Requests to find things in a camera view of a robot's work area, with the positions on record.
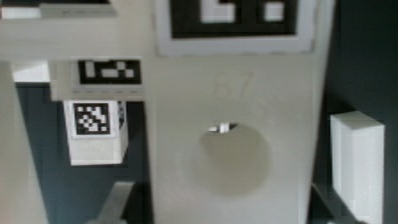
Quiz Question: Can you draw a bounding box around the white chair leg block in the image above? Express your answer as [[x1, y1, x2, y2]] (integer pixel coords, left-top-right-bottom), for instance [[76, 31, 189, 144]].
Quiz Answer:
[[61, 100, 127, 166]]

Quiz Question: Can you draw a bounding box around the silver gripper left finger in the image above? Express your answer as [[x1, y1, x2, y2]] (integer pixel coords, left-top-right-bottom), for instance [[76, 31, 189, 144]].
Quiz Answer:
[[84, 181, 150, 224]]

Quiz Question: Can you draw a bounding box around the white U-shaped boundary frame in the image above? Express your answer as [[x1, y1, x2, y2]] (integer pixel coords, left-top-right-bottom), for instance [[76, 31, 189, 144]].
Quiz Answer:
[[330, 111, 385, 224]]

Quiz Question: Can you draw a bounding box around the white chair seat piece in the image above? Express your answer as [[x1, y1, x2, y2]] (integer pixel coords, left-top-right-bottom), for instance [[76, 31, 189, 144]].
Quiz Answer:
[[10, 57, 143, 102]]

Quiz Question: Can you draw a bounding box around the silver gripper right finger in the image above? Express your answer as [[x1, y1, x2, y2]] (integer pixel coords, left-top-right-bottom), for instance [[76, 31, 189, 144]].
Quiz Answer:
[[307, 183, 367, 224]]

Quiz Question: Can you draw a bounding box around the white chair back piece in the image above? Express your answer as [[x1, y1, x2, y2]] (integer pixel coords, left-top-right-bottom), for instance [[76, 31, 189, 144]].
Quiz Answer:
[[0, 0, 335, 224]]

